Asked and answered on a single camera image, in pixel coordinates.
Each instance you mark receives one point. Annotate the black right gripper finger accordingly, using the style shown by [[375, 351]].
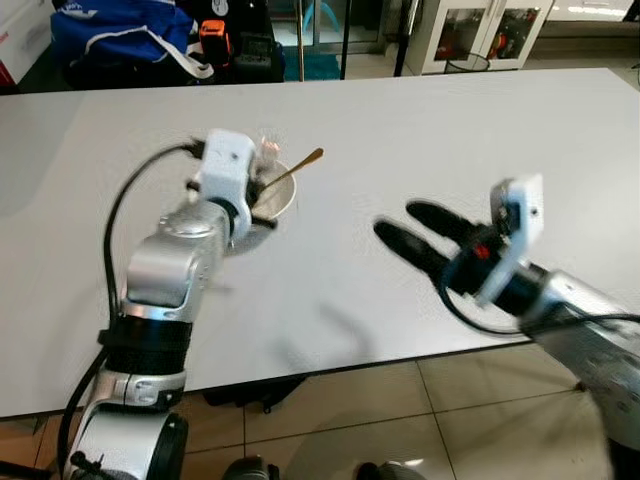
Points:
[[412, 248], [440, 220]]

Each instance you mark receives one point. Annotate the white ceramic bowl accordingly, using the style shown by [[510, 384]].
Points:
[[282, 200]]

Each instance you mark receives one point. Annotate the wooden spoon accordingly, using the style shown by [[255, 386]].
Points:
[[300, 168]]

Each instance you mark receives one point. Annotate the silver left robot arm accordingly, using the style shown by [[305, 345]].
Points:
[[165, 270]]

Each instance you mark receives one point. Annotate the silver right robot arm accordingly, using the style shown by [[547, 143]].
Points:
[[590, 330]]

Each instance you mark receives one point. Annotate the teal mat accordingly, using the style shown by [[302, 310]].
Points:
[[322, 66]]

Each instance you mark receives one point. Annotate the orange black device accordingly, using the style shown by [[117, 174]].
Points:
[[214, 42]]

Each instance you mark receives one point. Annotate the thin wooden pole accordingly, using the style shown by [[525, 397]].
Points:
[[301, 40]]

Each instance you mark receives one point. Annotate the thin black pole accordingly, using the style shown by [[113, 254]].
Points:
[[346, 40]]

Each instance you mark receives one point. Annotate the thick black pole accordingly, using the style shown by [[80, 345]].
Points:
[[407, 35]]

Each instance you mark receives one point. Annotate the white glass door cabinet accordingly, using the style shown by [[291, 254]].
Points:
[[480, 30]]

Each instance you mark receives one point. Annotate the black bag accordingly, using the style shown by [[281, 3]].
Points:
[[255, 392]]

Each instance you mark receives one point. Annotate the blue bag white trim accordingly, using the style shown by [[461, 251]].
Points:
[[120, 35]]

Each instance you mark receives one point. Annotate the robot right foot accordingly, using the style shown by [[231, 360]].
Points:
[[390, 472]]

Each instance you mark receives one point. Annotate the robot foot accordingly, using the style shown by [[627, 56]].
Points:
[[390, 472], [250, 470]]

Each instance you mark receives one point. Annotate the white red box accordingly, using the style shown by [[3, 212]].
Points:
[[25, 40]]

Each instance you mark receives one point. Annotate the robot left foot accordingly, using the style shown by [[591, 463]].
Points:
[[250, 470]]

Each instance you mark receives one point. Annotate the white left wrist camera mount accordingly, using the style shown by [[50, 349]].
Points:
[[225, 175]]

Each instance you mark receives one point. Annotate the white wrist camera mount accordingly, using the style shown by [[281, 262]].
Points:
[[515, 235], [225, 175]]

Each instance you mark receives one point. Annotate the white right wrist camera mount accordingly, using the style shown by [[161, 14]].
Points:
[[515, 235]]

